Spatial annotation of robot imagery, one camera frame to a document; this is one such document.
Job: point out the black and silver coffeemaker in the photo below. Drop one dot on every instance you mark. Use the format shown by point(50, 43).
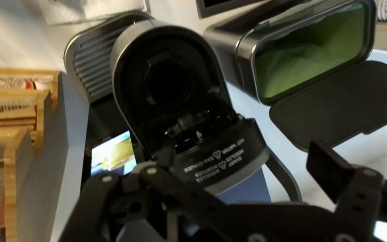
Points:
point(167, 85)

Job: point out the steel-framed counter trash chute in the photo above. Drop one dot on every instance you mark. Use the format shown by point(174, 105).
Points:
point(227, 5)

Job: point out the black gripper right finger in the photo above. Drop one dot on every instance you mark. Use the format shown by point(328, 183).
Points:
point(359, 196)

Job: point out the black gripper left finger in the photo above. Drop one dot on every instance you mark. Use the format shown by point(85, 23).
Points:
point(127, 202)

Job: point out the wooden condiment organizer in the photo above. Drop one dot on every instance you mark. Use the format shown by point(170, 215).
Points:
point(10, 134)

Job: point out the stainless steel lidded bin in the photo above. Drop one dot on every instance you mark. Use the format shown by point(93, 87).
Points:
point(309, 58)

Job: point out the clear plastic zip bag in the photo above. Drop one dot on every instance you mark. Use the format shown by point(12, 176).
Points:
point(90, 11)

